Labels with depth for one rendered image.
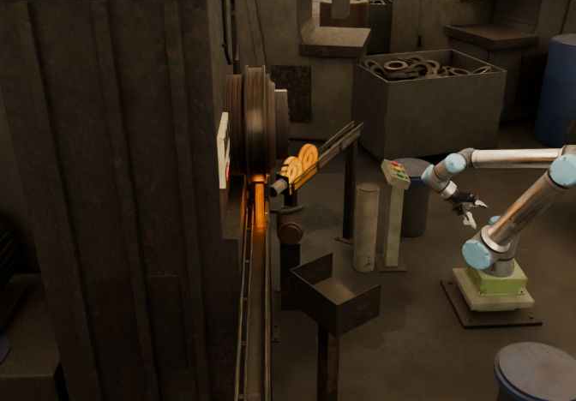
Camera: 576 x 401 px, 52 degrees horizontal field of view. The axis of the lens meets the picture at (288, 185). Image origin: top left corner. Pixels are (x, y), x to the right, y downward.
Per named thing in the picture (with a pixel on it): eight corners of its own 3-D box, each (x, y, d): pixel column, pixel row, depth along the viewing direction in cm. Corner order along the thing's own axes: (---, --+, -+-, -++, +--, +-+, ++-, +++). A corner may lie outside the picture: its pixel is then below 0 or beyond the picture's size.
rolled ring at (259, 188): (263, 176, 257) (255, 176, 257) (262, 195, 240) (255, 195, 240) (264, 213, 265) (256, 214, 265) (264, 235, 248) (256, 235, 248)
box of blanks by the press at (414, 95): (381, 175, 460) (387, 78, 426) (341, 139, 531) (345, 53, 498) (495, 159, 486) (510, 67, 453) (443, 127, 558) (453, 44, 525)
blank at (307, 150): (296, 151, 297) (301, 152, 295) (312, 139, 308) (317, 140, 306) (297, 177, 305) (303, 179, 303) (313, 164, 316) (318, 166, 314)
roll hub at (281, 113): (276, 170, 230) (274, 101, 218) (275, 144, 255) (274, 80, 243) (290, 170, 230) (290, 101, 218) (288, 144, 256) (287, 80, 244)
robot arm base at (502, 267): (501, 254, 313) (505, 238, 308) (521, 275, 297) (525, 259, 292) (468, 258, 309) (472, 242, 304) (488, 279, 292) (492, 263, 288)
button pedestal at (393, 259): (380, 274, 337) (387, 176, 310) (373, 252, 358) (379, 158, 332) (407, 274, 337) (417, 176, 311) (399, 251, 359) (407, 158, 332)
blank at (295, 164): (279, 164, 286) (285, 165, 284) (296, 151, 297) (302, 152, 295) (281, 191, 294) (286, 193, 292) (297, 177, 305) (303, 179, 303)
